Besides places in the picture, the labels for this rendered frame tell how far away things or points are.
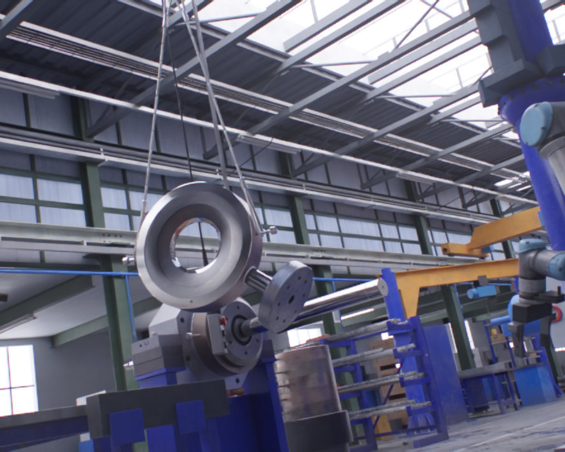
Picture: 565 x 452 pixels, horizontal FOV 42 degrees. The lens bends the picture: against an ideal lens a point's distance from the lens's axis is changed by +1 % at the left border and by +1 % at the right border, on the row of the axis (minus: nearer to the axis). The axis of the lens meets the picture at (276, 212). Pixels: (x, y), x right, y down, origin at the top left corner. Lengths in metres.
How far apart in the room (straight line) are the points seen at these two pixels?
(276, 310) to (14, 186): 9.35
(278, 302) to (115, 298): 8.93
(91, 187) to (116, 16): 2.54
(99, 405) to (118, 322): 8.11
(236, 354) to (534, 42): 2.41
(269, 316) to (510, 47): 2.68
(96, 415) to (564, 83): 2.95
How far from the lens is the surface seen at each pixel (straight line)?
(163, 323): 3.37
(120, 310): 10.56
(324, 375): 4.77
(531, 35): 4.46
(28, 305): 12.72
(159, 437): 3.26
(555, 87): 4.28
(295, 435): 4.73
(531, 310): 2.26
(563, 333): 6.23
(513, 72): 4.16
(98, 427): 2.65
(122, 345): 10.46
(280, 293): 1.91
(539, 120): 2.10
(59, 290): 11.97
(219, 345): 2.36
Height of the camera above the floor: 0.67
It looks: 16 degrees up
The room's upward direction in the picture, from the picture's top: 11 degrees counter-clockwise
